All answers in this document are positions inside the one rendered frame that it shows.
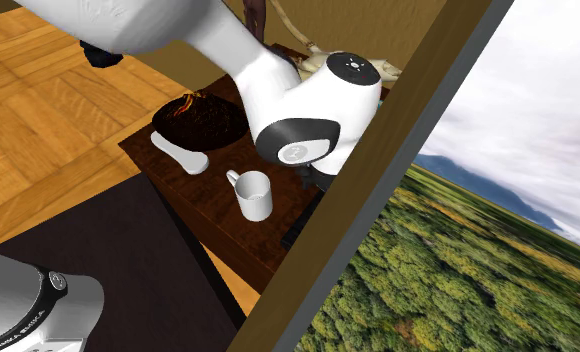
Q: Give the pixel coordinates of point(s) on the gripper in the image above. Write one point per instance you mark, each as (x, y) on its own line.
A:
(316, 179)

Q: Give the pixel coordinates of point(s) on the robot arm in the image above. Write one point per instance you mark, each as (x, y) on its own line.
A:
(300, 97)

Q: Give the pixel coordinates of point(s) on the white mug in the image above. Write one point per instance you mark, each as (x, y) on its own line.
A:
(255, 196)

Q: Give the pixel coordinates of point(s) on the dark brown wooden table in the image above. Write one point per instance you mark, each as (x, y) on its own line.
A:
(207, 207)

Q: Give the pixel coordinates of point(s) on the beige bone-shaped figure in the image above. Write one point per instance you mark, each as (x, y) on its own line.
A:
(314, 62)

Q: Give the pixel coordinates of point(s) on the black volcano-shaped mound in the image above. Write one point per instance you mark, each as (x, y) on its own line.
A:
(202, 124)

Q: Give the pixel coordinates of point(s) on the white flat oblong object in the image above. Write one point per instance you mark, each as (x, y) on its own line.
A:
(182, 155)

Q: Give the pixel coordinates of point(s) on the dark brown figure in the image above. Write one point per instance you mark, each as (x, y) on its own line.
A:
(255, 17)

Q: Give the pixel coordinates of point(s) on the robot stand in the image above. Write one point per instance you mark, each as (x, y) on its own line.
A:
(144, 263)

